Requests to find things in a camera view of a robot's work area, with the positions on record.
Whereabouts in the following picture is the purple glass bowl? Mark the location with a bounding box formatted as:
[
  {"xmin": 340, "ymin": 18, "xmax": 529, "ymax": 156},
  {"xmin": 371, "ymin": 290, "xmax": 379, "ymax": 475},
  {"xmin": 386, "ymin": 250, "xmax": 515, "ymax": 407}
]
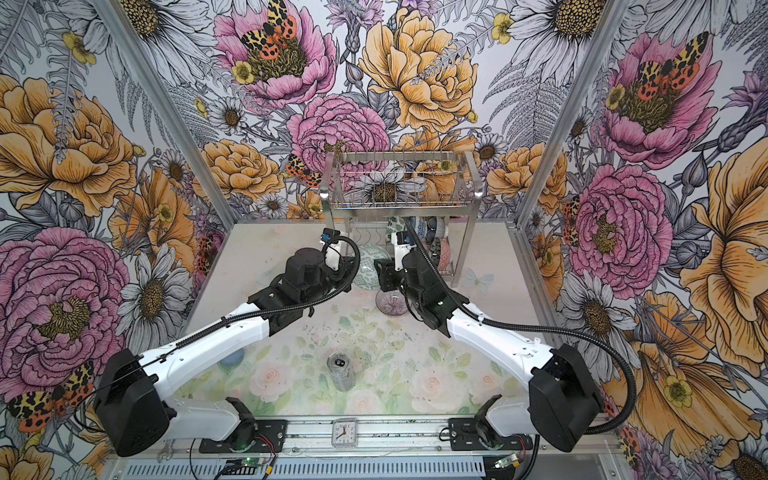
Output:
[{"xmin": 375, "ymin": 290, "xmax": 408, "ymax": 317}]

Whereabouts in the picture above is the dark grey petal bowl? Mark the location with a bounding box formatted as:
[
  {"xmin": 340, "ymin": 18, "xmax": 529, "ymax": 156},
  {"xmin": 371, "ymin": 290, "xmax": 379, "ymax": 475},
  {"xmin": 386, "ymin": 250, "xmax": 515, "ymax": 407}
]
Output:
[{"xmin": 427, "ymin": 216, "xmax": 449, "ymax": 238}]

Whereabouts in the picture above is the green geometric pattern bowl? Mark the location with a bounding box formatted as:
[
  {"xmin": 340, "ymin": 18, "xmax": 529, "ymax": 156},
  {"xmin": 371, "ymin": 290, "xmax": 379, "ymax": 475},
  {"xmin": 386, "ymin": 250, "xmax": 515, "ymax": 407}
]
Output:
[{"xmin": 353, "ymin": 245, "xmax": 390, "ymax": 291}]

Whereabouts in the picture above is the blue floral bowl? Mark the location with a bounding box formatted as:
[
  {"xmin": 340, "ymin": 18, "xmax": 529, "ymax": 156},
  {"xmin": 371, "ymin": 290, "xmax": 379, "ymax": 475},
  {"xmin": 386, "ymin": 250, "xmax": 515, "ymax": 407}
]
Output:
[{"xmin": 412, "ymin": 217, "xmax": 429, "ymax": 239}]

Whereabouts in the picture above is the green leaf pattern bowl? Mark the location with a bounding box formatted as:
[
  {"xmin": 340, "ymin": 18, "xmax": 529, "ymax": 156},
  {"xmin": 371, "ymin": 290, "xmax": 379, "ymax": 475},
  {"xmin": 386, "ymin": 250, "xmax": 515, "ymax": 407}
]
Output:
[{"xmin": 386, "ymin": 216, "xmax": 407, "ymax": 237}]

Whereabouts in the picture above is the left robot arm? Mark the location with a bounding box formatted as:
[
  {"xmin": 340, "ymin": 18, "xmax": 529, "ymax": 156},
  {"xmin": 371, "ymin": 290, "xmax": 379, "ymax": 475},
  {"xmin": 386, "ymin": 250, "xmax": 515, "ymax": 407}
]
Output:
[{"xmin": 93, "ymin": 236, "xmax": 361, "ymax": 457}]

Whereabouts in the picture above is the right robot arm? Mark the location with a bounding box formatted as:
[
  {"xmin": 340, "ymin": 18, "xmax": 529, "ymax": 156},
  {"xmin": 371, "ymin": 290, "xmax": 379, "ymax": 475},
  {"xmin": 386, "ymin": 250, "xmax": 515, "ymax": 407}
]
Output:
[{"xmin": 374, "ymin": 249, "xmax": 604, "ymax": 452}]

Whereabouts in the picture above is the steel two-tier dish rack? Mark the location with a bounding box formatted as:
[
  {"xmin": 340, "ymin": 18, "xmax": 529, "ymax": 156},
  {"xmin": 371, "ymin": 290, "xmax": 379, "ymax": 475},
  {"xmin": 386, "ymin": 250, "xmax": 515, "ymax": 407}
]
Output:
[{"xmin": 319, "ymin": 150, "xmax": 483, "ymax": 287}]

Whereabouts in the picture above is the silver drink can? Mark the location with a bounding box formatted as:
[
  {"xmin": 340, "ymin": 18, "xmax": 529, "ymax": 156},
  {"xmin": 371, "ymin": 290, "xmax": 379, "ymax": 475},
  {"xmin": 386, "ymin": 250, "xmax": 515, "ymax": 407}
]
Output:
[{"xmin": 326, "ymin": 352, "xmax": 355, "ymax": 392}]

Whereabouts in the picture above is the small white clock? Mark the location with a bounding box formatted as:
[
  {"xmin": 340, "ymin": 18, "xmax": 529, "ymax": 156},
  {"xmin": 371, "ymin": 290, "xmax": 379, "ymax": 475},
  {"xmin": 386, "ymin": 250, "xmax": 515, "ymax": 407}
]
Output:
[{"xmin": 331, "ymin": 418, "xmax": 358, "ymax": 449}]

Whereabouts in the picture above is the steel wrench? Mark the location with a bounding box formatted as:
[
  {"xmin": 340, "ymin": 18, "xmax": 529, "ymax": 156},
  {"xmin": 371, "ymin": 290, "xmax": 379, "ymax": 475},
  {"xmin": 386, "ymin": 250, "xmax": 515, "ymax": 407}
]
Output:
[{"xmin": 156, "ymin": 440, "xmax": 174, "ymax": 463}]

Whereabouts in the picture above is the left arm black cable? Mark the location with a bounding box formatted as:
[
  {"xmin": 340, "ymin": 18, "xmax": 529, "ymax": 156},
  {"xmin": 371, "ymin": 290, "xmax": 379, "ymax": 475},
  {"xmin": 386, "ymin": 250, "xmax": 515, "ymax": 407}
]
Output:
[{"xmin": 71, "ymin": 235, "xmax": 362, "ymax": 433}]

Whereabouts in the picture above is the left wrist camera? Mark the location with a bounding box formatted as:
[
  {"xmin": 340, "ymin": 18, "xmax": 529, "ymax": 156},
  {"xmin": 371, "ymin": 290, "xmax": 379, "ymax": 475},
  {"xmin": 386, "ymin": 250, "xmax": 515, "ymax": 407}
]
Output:
[{"xmin": 321, "ymin": 228, "xmax": 342, "ymax": 271}]

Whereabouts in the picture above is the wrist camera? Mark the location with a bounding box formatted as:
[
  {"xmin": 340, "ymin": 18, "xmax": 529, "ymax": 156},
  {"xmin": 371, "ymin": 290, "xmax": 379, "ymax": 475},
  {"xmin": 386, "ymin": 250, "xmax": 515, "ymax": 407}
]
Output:
[
  {"xmin": 321, "ymin": 228, "xmax": 342, "ymax": 271},
  {"xmin": 390, "ymin": 230, "xmax": 414, "ymax": 272}
]

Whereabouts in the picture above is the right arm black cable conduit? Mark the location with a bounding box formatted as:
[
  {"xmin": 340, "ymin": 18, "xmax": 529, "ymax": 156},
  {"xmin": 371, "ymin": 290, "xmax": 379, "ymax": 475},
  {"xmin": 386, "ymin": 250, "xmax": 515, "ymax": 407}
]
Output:
[{"xmin": 405, "ymin": 217, "xmax": 638, "ymax": 480}]

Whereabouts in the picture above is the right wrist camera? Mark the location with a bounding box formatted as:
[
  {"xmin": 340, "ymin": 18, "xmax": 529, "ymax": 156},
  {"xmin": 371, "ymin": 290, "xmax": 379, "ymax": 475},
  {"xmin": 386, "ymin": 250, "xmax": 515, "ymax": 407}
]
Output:
[{"xmin": 390, "ymin": 230, "xmax": 414, "ymax": 272}]

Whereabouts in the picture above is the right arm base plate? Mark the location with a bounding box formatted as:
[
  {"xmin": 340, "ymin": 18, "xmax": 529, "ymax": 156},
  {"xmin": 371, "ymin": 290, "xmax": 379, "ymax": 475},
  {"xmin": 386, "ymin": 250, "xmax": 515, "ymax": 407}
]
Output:
[{"xmin": 447, "ymin": 417, "xmax": 533, "ymax": 452}]

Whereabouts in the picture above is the aluminium front rail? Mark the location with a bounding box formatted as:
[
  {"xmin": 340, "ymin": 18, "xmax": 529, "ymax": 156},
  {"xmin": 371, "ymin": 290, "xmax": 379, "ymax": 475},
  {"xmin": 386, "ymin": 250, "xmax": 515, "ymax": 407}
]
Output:
[{"xmin": 107, "ymin": 413, "xmax": 625, "ymax": 460}]

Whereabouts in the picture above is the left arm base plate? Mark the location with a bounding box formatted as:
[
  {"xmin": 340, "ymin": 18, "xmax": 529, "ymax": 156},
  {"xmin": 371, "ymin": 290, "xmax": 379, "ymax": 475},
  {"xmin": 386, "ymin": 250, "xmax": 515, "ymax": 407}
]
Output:
[{"xmin": 197, "ymin": 419, "xmax": 288, "ymax": 454}]

